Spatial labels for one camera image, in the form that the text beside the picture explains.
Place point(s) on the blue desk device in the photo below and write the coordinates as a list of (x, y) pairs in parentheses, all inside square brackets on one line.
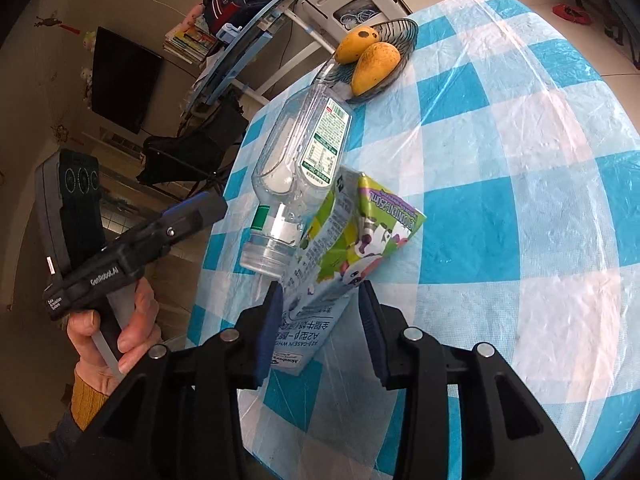
[(228, 33)]

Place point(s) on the person's left hand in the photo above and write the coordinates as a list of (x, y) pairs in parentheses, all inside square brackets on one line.
[(137, 338)]

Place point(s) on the row of books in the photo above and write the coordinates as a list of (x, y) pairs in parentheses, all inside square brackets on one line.
[(190, 40)]

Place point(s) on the clear plastic bottle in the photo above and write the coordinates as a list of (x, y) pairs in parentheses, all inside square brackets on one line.
[(293, 174)]

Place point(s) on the mustard sleeve forearm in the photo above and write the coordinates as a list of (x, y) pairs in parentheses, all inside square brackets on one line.
[(90, 392)]

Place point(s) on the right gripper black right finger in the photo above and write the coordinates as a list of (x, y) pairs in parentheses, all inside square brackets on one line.
[(505, 433)]

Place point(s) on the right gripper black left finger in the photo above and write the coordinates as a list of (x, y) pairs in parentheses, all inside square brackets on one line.
[(176, 414)]

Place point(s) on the blue white study desk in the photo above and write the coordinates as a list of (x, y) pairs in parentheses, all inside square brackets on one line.
[(244, 48)]

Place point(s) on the yellow mango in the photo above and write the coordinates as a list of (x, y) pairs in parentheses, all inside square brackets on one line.
[(355, 43), (374, 65)]

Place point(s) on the black wall television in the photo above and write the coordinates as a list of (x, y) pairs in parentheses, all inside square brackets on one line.
[(124, 76)]

